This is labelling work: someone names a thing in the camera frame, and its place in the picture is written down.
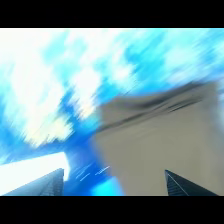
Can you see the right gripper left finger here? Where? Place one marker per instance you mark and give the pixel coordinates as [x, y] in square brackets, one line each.
[50, 185]

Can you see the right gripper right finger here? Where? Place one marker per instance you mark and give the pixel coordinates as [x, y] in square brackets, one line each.
[181, 186]

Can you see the brown garment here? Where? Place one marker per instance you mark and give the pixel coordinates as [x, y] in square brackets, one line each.
[150, 140]

